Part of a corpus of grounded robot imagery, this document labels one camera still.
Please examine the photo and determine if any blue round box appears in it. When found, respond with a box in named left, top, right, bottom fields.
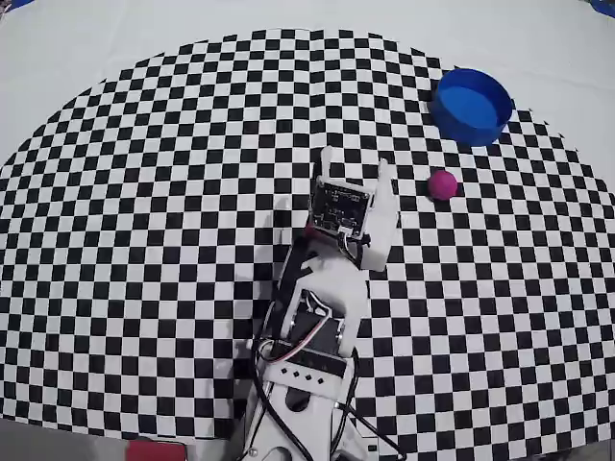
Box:
left=429, top=68, right=514, bottom=148

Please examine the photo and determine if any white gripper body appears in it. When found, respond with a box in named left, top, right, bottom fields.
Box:
left=357, top=208, right=400, bottom=271

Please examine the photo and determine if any black white checkered mat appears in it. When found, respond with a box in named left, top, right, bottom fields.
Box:
left=0, top=0, right=615, bottom=457

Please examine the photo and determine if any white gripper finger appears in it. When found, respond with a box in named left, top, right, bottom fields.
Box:
left=317, top=147, right=336, bottom=182
left=372, top=159, right=399, bottom=215

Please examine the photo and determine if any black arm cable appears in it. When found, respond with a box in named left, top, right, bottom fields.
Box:
left=251, top=343, right=313, bottom=457

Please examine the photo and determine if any pink faceted ball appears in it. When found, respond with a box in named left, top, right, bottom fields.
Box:
left=427, top=168, right=458, bottom=201

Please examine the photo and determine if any red flat object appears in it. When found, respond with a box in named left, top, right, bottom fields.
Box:
left=125, top=440, right=187, bottom=461

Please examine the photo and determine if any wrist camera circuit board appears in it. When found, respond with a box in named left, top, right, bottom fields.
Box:
left=307, top=175, right=375, bottom=239

